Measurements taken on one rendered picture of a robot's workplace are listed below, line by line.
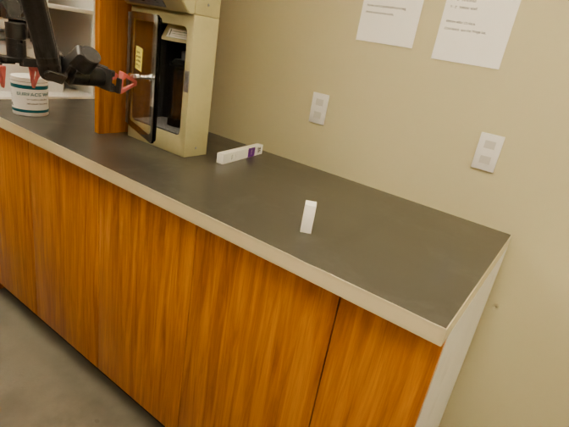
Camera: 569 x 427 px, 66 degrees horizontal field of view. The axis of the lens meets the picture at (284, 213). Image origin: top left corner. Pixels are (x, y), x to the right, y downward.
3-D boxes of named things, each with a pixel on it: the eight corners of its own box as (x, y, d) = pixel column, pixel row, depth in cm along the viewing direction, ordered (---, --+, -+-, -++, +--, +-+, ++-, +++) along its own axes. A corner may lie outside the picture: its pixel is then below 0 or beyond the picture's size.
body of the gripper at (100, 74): (96, 63, 140) (74, 60, 134) (116, 70, 136) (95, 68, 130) (95, 84, 143) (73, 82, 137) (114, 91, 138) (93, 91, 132)
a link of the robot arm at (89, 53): (40, 54, 127) (41, 77, 124) (57, 28, 121) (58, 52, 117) (81, 69, 136) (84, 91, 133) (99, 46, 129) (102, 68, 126)
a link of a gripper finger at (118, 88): (128, 69, 145) (102, 66, 137) (142, 74, 142) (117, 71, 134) (125, 90, 147) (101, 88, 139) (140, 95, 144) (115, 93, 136)
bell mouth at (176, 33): (187, 41, 169) (188, 25, 167) (221, 48, 160) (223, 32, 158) (149, 36, 155) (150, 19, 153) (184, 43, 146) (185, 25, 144)
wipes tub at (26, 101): (38, 109, 188) (37, 73, 183) (55, 116, 182) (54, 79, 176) (6, 110, 178) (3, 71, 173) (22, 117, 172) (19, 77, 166)
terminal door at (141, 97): (128, 123, 170) (132, 10, 155) (153, 145, 147) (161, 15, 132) (126, 123, 169) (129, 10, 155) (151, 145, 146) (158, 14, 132)
